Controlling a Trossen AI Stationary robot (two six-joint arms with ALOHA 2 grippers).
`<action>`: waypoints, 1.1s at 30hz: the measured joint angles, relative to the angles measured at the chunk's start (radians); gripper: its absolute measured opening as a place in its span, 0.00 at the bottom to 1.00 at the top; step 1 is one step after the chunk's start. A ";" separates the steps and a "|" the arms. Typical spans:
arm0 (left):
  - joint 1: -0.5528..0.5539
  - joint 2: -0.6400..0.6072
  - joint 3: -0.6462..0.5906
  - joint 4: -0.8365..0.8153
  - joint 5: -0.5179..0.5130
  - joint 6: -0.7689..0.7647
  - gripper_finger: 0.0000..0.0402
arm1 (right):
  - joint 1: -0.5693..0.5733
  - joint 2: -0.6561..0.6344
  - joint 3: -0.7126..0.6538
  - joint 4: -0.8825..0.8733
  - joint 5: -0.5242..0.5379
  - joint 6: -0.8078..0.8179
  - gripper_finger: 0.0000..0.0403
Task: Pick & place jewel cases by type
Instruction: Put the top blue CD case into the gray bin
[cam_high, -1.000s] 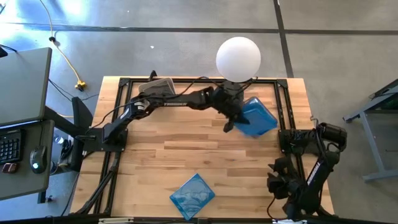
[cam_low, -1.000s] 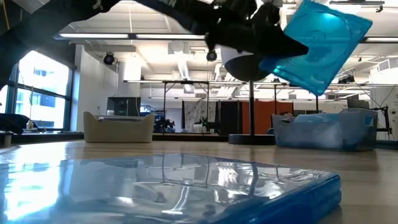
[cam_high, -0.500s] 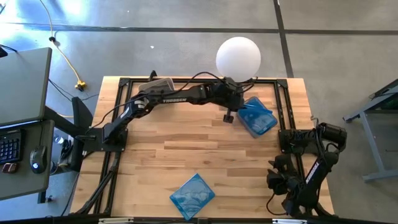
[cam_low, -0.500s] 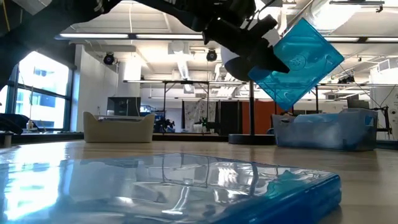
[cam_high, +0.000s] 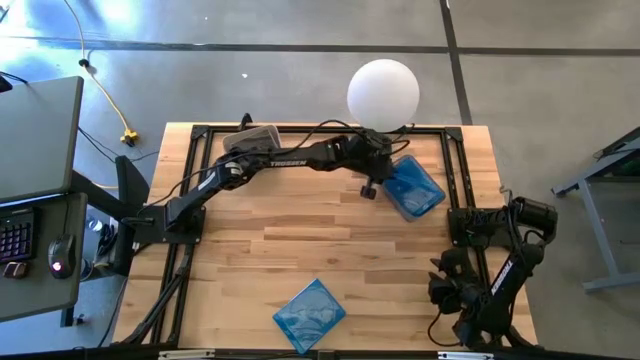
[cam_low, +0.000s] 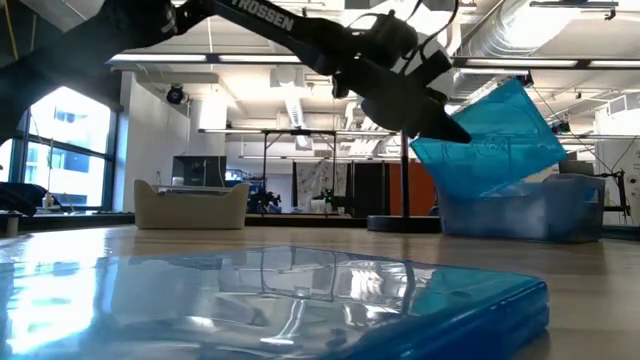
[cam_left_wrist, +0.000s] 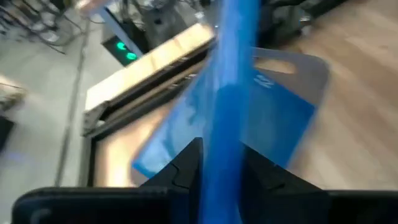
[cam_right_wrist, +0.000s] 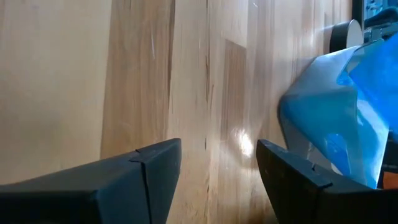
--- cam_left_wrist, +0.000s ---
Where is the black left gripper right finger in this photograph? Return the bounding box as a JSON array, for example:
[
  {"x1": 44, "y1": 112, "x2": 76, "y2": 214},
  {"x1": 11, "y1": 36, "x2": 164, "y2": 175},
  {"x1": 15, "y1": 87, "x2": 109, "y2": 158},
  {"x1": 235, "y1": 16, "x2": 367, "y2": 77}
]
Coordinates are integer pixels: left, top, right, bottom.
[{"x1": 240, "y1": 144, "x2": 398, "y2": 224}]

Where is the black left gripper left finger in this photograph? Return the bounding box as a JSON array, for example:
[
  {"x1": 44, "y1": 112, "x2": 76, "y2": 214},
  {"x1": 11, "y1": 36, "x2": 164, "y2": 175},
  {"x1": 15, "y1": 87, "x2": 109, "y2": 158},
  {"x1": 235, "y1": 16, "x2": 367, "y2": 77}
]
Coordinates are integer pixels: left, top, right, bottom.
[{"x1": 10, "y1": 137, "x2": 204, "y2": 224}]

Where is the blue disc case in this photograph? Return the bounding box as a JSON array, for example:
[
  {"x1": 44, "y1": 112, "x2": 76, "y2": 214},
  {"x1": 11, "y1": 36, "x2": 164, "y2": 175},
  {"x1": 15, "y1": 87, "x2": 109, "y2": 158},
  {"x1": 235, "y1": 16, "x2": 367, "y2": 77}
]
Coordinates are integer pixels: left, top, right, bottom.
[
  {"x1": 131, "y1": 69, "x2": 317, "y2": 180},
  {"x1": 198, "y1": 0, "x2": 261, "y2": 224}
]

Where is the grey translucent bin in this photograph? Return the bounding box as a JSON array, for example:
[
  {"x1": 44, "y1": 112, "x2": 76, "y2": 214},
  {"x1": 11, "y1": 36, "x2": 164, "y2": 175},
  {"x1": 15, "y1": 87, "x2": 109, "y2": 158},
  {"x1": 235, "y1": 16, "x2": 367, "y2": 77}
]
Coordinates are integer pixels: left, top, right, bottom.
[{"x1": 250, "y1": 46, "x2": 331, "y2": 170}]

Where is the black box with green lights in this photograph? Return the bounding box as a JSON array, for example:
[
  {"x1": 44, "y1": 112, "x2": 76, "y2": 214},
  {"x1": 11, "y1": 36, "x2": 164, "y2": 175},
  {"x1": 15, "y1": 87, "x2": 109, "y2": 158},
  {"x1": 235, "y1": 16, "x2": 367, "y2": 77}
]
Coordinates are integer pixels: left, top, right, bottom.
[{"x1": 100, "y1": 33, "x2": 147, "y2": 68}]

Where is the black table edge rail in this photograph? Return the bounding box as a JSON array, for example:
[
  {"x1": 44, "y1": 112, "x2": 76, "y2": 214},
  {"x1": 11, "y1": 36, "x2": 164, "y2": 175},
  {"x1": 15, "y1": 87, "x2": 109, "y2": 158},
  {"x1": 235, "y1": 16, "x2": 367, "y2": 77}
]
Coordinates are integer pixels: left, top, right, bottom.
[{"x1": 79, "y1": 23, "x2": 217, "y2": 188}]

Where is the wire rack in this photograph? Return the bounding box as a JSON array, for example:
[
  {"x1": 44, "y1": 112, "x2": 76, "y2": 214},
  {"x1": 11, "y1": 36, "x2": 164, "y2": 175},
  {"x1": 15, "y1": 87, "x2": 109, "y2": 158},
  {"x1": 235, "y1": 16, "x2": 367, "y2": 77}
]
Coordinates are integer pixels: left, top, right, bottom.
[{"x1": 0, "y1": 0, "x2": 68, "y2": 55}]

